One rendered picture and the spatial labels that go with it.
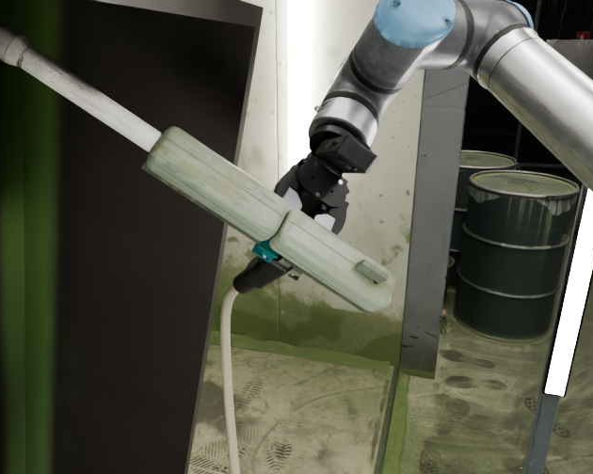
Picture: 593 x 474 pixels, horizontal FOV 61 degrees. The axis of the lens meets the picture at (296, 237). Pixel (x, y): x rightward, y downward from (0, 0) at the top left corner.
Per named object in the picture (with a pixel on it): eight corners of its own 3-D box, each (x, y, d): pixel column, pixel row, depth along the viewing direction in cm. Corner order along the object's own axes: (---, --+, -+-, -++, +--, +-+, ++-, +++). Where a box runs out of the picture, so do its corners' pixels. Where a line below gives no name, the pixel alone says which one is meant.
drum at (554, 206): (442, 296, 340) (456, 168, 309) (528, 298, 339) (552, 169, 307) (466, 344, 286) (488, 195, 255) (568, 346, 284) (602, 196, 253)
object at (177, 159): (315, 311, 76) (411, 272, 57) (303, 339, 74) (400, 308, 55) (15, 123, 65) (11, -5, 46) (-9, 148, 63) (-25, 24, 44)
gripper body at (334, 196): (308, 237, 69) (338, 174, 75) (341, 216, 62) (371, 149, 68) (263, 207, 67) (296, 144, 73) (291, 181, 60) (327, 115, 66)
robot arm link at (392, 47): (455, -28, 64) (405, 41, 75) (380, -34, 59) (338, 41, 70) (484, 30, 61) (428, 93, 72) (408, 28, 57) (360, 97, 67)
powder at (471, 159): (516, 157, 355) (516, 156, 355) (511, 174, 309) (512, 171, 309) (439, 151, 376) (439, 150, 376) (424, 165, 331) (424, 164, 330)
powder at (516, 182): (460, 174, 309) (460, 172, 308) (549, 175, 307) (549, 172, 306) (488, 198, 258) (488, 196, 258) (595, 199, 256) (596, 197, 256)
